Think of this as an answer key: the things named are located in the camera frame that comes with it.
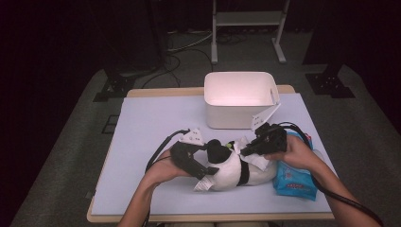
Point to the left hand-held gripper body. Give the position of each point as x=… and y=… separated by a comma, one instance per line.
x=181, y=156

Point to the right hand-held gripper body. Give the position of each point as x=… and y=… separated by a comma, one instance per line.
x=274, y=140

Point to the white wet wipe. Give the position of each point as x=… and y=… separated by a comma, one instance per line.
x=257, y=160

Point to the panda plush toy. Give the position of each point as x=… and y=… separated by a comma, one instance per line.
x=230, y=175

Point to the white plastic bin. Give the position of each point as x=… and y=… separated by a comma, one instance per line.
x=239, y=116

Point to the blue wet wipe packet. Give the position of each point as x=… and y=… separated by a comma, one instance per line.
x=294, y=189

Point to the person's left hand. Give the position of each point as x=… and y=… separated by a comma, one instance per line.
x=164, y=168

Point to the person's right hand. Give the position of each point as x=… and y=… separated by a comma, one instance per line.
x=298, y=154

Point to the lavender table mat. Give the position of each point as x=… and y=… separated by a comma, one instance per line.
x=189, y=201

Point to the light wooden table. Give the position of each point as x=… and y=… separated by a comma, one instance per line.
x=164, y=92

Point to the black stand base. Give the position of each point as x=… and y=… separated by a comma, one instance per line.
x=115, y=86
x=329, y=85

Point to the white metal stand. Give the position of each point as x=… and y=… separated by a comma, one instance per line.
x=247, y=18

